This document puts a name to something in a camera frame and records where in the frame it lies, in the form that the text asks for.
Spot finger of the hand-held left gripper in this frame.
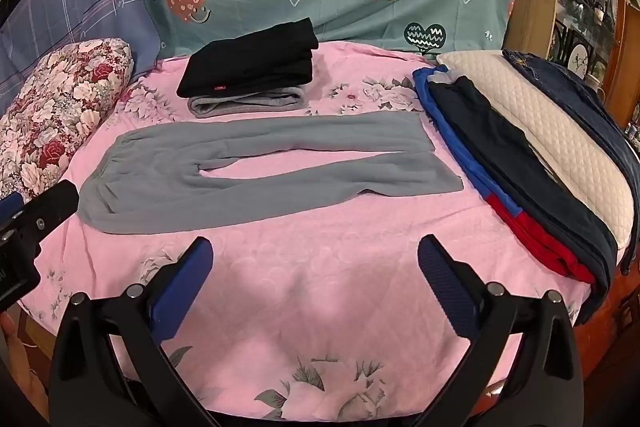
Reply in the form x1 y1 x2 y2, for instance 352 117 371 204
0 181 81 260

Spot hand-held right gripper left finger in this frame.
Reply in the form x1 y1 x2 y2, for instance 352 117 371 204
48 236 236 427

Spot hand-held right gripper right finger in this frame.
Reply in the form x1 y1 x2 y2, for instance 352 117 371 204
417 234 586 427

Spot light grey pants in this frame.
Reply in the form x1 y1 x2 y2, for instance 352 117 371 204
77 111 465 235

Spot blue and red pants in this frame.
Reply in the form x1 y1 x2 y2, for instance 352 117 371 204
412 66 596 284

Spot dark navy pants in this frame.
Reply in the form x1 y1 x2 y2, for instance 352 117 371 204
429 75 620 323

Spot folded grey pants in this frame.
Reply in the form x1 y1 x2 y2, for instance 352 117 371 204
188 86 307 118

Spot folded black pants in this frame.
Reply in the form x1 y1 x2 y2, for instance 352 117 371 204
176 18 320 98

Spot pink floral bedsheet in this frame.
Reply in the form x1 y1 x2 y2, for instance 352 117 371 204
17 41 598 422

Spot red floral bolster pillow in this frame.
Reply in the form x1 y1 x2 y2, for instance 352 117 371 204
0 38 136 200

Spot stack of folded clothes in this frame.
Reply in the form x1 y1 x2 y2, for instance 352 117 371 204
436 51 635 268

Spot blue plaid pillow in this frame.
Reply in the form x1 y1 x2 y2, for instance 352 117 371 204
0 0 163 115

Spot blue denim jeans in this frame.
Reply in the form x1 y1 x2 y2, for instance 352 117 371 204
501 48 640 208

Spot wooden display cabinet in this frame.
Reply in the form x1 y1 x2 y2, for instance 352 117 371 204
502 0 640 130

